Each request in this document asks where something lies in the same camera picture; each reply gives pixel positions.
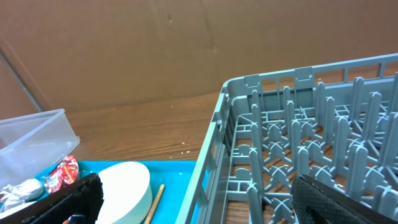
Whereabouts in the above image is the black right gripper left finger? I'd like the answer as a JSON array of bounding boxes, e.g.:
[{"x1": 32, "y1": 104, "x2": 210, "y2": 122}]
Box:
[{"x1": 1, "y1": 173, "x2": 104, "y2": 224}]

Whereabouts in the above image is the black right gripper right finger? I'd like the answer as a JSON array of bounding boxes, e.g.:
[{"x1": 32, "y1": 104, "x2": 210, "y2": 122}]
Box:
[{"x1": 290, "y1": 175, "x2": 397, "y2": 224}]

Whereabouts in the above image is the red snack wrapper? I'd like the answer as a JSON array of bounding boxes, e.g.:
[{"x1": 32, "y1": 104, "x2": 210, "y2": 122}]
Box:
[{"x1": 44, "y1": 155, "x2": 80, "y2": 194}]

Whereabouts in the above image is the white bowl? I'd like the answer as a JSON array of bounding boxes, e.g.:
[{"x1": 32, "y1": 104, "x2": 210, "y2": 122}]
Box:
[{"x1": 96, "y1": 161, "x2": 152, "y2": 224}]

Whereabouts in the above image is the wooden chopstick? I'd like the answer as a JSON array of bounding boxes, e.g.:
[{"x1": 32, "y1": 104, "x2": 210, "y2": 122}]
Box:
[{"x1": 144, "y1": 184, "x2": 165, "y2": 224}]

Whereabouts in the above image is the white tissue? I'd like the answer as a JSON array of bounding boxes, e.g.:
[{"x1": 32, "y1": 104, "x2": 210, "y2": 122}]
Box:
[{"x1": 1, "y1": 179, "x2": 44, "y2": 213}]

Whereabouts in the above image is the white plate with food scraps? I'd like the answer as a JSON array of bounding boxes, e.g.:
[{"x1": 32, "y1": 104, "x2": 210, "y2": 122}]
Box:
[{"x1": 0, "y1": 202, "x2": 35, "y2": 219}]

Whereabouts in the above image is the clear plastic bin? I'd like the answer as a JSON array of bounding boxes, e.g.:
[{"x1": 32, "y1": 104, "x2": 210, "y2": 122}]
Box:
[{"x1": 1, "y1": 109, "x2": 80, "y2": 187}]

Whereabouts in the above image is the grey plastic dish rack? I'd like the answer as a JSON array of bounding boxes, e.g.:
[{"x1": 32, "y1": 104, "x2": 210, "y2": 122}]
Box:
[{"x1": 176, "y1": 54, "x2": 397, "y2": 223}]

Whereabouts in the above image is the teal plastic tray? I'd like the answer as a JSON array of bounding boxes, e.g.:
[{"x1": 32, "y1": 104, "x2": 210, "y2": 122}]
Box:
[{"x1": 0, "y1": 160, "x2": 210, "y2": 224}]

